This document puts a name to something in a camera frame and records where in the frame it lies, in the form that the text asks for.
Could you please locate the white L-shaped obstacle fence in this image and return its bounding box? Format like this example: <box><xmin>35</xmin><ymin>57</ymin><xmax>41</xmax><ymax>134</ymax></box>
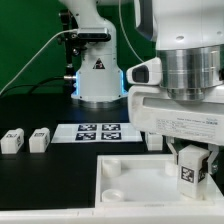
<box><xmin>0</xmin><ymin>173</ymin><xmax>224</xmax><ymax>224</ymax></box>

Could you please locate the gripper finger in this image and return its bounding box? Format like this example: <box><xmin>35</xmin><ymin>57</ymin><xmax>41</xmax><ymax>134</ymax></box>
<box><xmin>207</xmin><ymin>144</ymin><xmax>219</xmax><ymax>175</ymax></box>

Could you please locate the black cable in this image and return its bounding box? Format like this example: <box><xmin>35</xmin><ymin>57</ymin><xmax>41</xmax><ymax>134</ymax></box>
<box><xmin>0</xmin><ymin>77</ymin><xmax>75</xmax><ymax>100</ymax></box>

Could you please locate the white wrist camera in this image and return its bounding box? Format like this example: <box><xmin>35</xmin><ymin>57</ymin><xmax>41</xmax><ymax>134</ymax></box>
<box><xmin>126</xmin><ymin>57</ymin><xmax>162</xmax><ymax>86</ymax></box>

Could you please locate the white cable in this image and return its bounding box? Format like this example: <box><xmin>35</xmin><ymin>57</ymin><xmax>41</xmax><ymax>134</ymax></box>
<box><xmin>0</xmin><ymin>0</ymin><xmax>148</xmax><ymax>98</ymax></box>

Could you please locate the grey camera on stand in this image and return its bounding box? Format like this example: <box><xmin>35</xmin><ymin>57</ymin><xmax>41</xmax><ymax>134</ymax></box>
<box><xmin>77</xmin><ymin>28</ymin><xmax>111</xmax><ymax>42</ymax></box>

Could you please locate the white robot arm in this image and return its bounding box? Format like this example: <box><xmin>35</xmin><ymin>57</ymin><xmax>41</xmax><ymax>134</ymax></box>
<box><xmin>60</xmin><ymin>0</ymin><xmax>224</xmax><ymax>163</ymax></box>

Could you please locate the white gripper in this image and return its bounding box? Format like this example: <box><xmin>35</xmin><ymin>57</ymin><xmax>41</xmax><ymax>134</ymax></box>
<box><xmin>128</xmin><ymin>85</ymin><xmax>224</xmax><ymax>165</ymax></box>

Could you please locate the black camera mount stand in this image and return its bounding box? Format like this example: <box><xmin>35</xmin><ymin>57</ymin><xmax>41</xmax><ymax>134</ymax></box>
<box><xmin>57</xmin><ymin>9</ymin><xmax>86</xmax><ymax>94</ymax></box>

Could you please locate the white sheet with tags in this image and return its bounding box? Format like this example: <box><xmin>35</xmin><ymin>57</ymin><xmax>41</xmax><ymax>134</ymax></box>
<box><xmin>52</xmin><ymin>123</ymin><xmax>142</xmax><ymax>143</ymax></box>

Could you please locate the white square table top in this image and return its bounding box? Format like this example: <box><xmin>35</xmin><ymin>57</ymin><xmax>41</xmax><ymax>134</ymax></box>
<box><xmin>95</xmin><ymin>154</ymin><xmax>224</xmax><ymax>208</ymax></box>

